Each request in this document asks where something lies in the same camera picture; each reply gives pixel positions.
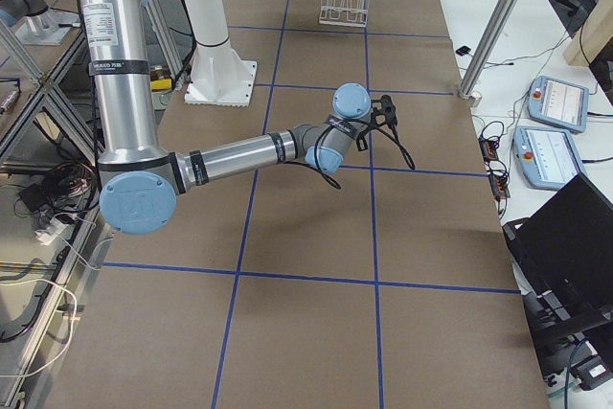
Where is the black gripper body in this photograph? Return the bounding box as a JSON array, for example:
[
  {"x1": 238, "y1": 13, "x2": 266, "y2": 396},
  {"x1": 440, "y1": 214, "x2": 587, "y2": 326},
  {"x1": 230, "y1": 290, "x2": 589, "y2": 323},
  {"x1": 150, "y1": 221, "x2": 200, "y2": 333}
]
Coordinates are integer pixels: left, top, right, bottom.
[{"x1": 371, "y1": 95, "x2": 397, "y2": 127}]

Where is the small black sensor puck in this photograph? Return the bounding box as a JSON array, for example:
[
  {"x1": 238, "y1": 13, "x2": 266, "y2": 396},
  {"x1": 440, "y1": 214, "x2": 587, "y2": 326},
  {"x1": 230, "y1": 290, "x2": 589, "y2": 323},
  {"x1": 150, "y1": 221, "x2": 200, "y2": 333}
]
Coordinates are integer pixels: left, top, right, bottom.
[{"x1": 455, "y1": 46, "x2": 471, "y2": 56}]

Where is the teach pendant tablet near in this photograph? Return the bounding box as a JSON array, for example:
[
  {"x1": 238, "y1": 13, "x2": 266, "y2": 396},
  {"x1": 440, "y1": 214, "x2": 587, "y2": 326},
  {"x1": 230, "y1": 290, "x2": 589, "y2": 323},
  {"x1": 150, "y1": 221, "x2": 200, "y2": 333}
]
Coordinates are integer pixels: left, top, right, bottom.
[{"x1": 513, "y1": 125, "x2": 586, "y2": 191}]

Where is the teach pendant tablet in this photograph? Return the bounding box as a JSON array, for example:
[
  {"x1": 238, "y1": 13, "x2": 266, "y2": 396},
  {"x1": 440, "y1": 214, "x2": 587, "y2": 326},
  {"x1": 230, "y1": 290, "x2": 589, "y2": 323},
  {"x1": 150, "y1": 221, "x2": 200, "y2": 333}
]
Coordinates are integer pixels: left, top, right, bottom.
[
  {"x1": 513, "y1": 125, "x2": 586, "y2": 191},
  {"x1": 528, "y1": 76, "x2": 590, "y2": 133}
]

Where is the teach pendant tablet far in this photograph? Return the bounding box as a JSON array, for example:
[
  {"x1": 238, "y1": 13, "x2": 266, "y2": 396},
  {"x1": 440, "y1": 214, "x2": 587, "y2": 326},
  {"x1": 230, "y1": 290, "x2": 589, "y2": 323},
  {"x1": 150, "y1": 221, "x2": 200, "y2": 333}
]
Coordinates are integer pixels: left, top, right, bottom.
[{"x1": 528, "y1": 76, "x2": 590, "y2": 133}]

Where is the steel bowl with corn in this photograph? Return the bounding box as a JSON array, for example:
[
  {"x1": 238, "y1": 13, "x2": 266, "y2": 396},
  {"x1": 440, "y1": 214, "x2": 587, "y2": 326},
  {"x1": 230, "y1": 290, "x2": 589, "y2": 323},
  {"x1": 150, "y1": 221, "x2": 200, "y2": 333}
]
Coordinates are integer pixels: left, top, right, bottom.
[{"x1": 149, "y1": 65, "x2": 173, "y2": 110}]

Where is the black laptop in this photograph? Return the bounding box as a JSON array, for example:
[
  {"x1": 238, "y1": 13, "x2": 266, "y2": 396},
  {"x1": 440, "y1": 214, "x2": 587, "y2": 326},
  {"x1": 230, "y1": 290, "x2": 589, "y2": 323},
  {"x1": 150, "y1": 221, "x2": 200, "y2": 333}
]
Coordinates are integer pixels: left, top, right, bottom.
[{"x1": 503, "y1": 173, "x2": 612, "y2": 340}]

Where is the white wire cup holder rack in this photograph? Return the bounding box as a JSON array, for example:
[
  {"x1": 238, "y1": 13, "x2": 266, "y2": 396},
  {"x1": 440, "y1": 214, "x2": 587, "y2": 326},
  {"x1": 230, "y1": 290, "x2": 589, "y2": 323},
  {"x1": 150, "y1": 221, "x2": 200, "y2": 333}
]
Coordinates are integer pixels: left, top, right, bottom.
[{"x1": 318, "y1": 0, "x2": 370, "y2": 29}]

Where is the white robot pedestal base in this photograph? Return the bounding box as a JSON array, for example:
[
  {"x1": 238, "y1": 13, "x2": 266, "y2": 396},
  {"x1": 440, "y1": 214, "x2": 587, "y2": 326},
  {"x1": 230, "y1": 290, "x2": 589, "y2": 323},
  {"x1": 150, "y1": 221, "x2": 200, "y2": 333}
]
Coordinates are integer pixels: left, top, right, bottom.
[{"x1": 184, "y1": 0, "x2": 258, "y2": 106}]

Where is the aluminium frame post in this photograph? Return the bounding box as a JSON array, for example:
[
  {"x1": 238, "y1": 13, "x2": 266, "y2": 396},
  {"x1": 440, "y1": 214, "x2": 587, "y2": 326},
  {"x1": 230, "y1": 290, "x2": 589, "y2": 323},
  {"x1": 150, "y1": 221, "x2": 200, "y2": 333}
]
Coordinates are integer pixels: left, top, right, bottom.
[{"x1": 458, "y1": 0, "x2": 518, "y2": 108}]

